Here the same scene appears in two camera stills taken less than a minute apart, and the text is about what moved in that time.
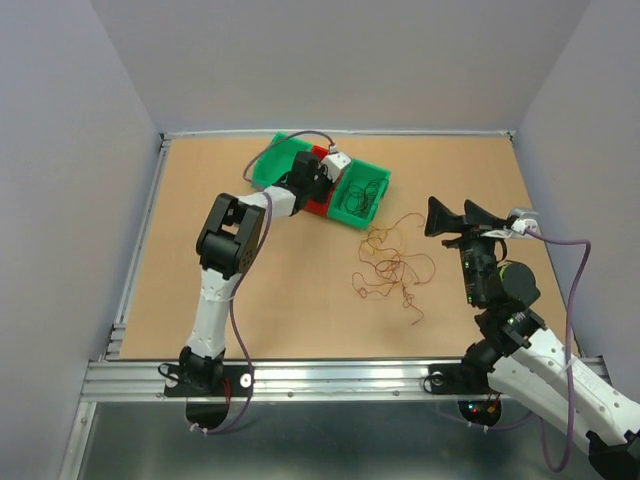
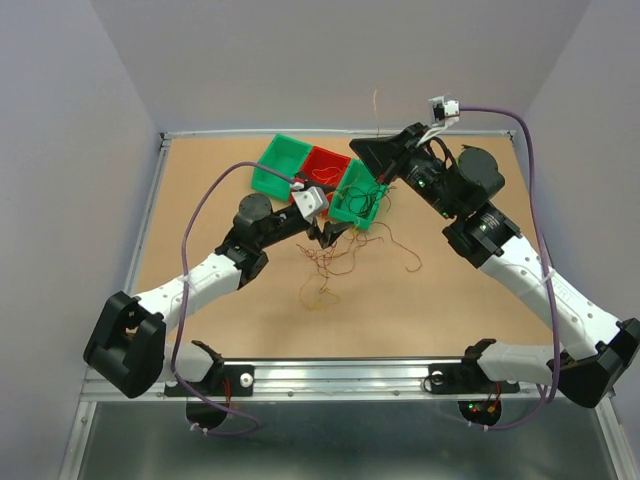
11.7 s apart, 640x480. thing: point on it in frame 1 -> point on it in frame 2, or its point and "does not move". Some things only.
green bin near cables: [359, 193] does not move
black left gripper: [316, 198] -> [329, 232]
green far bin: [276, 160] does not move
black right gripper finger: [441, 220] -> [378, 153]
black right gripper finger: [475, 215] -> [386, 176]
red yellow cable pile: [379, 246] -> [338, 258]
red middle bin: [320, 208] does not move
